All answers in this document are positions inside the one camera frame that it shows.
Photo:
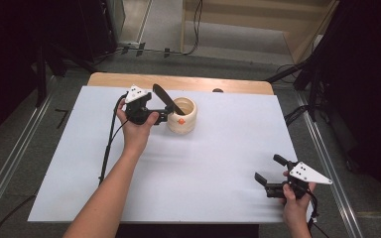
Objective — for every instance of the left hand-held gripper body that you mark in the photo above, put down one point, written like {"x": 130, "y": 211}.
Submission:
{"x": 138, "y": 109}

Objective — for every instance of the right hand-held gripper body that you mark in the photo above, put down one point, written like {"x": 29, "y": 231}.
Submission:
{"x": 306, "y": 173}

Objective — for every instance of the black kitchen knife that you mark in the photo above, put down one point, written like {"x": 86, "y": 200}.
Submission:
{"x": 165, "y": 95}

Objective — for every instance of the cream ceramic cup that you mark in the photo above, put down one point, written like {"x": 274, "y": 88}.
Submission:
{"x": 182, "y": 127}

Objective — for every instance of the person's left hand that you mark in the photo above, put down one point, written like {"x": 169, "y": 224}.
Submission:
{"x": 135, "y": 135}

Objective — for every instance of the person's right hand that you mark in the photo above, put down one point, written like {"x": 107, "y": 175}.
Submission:
{"x": 296, "y": 211}

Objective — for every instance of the wooden table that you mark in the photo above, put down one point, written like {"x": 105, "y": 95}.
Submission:
{"x": 185, "y": 82}

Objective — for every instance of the white board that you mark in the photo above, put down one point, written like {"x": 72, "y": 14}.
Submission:
{"x": 195, "y": 172}

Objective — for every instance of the black tripod stand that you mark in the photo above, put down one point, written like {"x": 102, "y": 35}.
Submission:
{"x": 314, "y": 86}

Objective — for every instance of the person's dark clothing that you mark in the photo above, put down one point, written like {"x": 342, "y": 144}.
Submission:
{"x": 191, "y": 232}

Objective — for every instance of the black cabinet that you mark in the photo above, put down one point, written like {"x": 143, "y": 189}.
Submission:
{"x": 92, "y": 29}

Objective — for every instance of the black metal stand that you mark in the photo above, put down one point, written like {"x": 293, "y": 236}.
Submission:
{"x": 40, "y": 76}

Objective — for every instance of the black curtain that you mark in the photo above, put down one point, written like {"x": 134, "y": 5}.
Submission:
{"x": 367, "y": 82}

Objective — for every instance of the aluminium floor rail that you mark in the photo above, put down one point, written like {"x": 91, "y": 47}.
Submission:
{"x": 324, "y": 155}
{"x": 16, "y": 145}

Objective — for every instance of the light wooden shelf frame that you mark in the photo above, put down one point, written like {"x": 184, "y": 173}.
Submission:
{"x": 264, "y": 18}

